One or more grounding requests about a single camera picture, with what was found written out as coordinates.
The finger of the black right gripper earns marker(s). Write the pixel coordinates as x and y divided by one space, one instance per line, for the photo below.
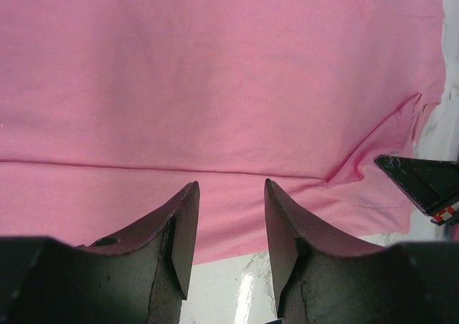
432 186

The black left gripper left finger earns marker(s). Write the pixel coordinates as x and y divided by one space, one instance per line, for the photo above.
139 274

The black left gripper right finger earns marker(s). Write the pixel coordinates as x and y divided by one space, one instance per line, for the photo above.
324 275

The pink t shirt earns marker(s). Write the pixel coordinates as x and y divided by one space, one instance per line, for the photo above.
109 107

